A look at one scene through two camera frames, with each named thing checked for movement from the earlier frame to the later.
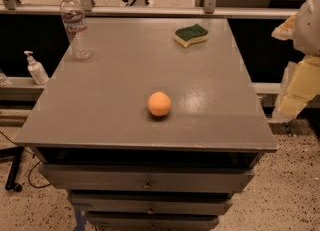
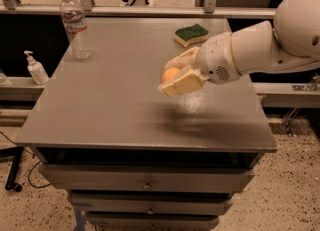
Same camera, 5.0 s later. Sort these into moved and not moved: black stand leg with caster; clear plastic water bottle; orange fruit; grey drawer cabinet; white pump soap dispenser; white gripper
Moved: orange fruit; white gripper
Not moved: white pump soap dispenser; black stand leg with caster; clear plastic water bottle; grey drawer cabinet
